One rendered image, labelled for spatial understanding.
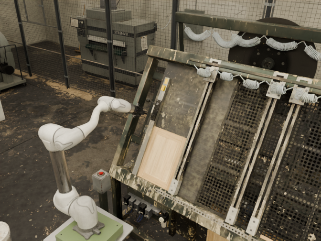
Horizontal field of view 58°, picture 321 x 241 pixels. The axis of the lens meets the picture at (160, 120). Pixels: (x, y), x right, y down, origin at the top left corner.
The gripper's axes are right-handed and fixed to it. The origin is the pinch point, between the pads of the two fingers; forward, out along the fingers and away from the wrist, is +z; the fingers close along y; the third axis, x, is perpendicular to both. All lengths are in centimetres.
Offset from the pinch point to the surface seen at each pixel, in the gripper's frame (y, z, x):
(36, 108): 70, 161, -358
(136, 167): 50, 12, 5
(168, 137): 13.3, 13.8, 25.0
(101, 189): 78, -7, -12
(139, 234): 120, 48, 12
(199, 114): -15, 9, 48
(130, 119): 10.5, 10.6, -19.7
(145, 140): 23.9, 11.6, 4.7
